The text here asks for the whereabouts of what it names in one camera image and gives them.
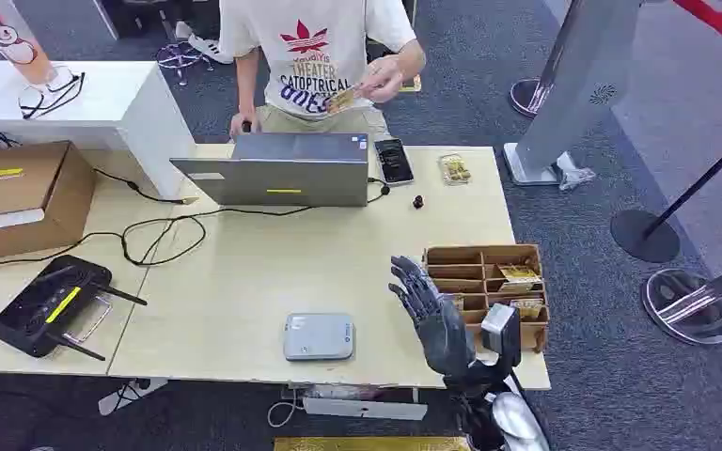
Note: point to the person's left hand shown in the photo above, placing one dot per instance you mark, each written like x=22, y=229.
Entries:
x=383, y=79

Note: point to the person's right hand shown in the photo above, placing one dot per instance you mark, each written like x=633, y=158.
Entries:
x=244, y=124

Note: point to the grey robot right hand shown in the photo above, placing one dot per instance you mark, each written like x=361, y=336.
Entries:
x=442, y=330

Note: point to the yellow printed card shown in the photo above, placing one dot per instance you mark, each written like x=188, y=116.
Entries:
x=518, y=275
x=458, y=303
x=528, y=309

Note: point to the wooden card sorting box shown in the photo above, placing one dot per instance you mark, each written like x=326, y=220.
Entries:
x=460, y=274

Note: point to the grey laptop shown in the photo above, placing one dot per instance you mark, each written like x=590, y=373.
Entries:
x=286, y=180

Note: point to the person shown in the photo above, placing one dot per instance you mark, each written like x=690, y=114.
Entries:
x=311, y=56

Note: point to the black smartphone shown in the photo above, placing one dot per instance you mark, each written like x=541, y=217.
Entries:
x=393, y=161

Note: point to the white shoe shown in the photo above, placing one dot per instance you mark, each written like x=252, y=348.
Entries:
x=210, y=48

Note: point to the chrome chair base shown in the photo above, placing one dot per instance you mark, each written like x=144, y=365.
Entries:
x=180, y=57

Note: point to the white power strip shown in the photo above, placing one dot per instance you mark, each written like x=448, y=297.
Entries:
x=364, y=408

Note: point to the flat grey-white device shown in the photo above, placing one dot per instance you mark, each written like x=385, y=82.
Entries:
x=318, y=337

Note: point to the small black knob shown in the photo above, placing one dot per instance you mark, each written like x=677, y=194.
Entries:
x=418, y=202

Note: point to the yellow floor mat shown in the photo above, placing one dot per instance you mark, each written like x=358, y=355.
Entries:
x=370, y=444

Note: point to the white cabinet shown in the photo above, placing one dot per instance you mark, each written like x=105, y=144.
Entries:
x=105, y=106

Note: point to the chrome stanchion base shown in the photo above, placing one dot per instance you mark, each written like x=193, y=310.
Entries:
x=528, y=98

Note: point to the black-framed glasses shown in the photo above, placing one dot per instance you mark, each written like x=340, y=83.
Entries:
x=49, y=99

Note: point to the silver kiosk stand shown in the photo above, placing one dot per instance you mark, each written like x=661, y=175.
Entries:
x=579, y=81

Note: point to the clear plastic wrap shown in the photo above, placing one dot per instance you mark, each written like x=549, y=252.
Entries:
x=574, y=173

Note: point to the black stanchion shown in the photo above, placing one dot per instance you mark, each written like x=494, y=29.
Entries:
x=644, y=235

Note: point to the brown cardboard box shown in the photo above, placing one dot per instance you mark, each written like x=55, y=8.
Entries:
x=18, y=199

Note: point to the orange cartoon display stand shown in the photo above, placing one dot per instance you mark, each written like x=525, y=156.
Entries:
x=15, y=43

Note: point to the chrome stanchion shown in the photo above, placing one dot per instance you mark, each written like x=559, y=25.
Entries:
x=688, y=308

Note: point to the black router with antennas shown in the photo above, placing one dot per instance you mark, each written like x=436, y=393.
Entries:
x=46, y=308

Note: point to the white desk foot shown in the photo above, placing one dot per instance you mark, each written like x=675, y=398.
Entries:
x=130, y=395

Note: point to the red barrier belt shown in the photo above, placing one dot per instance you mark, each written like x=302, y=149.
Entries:
x=719, y=25

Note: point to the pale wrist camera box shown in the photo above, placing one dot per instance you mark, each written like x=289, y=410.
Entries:
x=501, y=330

